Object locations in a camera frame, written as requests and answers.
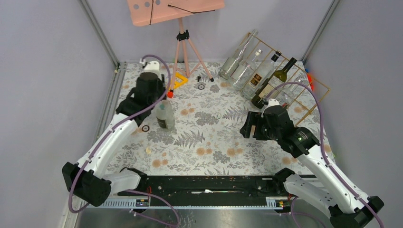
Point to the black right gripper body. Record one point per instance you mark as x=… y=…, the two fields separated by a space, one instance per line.
x=263 y=131

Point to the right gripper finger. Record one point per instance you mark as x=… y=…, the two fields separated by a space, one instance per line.
x=245 y=131
x=251 y=119

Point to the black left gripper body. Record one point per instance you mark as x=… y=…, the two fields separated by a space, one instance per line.
x=161 y=90

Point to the frosted champagne bottle dark label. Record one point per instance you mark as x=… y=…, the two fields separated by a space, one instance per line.
x=165 y=115

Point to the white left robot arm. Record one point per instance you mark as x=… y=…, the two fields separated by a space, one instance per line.
x=87 y=178

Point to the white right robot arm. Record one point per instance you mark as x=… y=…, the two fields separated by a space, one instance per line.
x=341 y=200

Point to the clear bottle black cap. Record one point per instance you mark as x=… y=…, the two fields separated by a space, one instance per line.
x=259 y=75

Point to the dark green wine bottle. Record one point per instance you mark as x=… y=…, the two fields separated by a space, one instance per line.
x=273 y=80

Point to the clear bottle silver cap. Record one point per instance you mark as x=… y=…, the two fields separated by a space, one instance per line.
x=244 y=70

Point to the red object behind rack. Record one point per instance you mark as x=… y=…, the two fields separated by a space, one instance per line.
x=310 y=80

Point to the tall clear glass bottle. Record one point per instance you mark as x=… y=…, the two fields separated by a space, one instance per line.
x=233 y=61

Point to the floral table cloth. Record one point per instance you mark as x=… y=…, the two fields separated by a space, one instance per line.
x=200 y=144

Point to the black orange poker chip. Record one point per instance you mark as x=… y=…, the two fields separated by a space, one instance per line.
x=145 y=128

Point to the pink music stand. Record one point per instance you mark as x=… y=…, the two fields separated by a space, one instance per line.
x=148 y=12

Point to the yellow triangle frame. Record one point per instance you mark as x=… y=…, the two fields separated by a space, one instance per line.
x=178 y=80

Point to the gold wire wine rack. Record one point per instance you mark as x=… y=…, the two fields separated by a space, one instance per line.
x=304 y=107

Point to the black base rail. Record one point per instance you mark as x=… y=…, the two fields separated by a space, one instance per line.
x=212 y=191

